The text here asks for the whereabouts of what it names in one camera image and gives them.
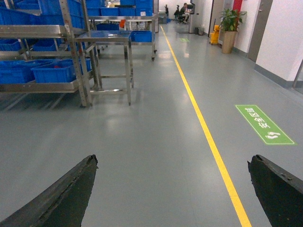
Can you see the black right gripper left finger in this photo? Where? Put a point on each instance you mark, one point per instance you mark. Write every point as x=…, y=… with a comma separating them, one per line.
x=63, y=204

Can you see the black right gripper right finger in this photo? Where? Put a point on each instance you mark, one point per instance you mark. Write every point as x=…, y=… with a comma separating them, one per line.
x=279, y=192

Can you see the blue bin on bottom shelf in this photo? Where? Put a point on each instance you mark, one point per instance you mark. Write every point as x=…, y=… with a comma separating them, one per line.
x=62, y=71

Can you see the steel shelf rack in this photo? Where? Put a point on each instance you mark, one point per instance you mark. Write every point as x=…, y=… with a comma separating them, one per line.
x=35, y=37

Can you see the stainless steel table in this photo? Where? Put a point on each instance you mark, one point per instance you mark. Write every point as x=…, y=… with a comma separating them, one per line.
x=111, y=60

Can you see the yellow mop bucket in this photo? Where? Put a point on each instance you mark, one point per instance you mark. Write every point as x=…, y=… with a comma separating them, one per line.
x=214, y=36

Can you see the tall potted plant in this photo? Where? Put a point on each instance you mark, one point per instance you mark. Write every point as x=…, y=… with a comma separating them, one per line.
x=231, y=19

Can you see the seated person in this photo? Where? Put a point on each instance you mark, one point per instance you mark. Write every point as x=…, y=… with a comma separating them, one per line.
x=183, y=13

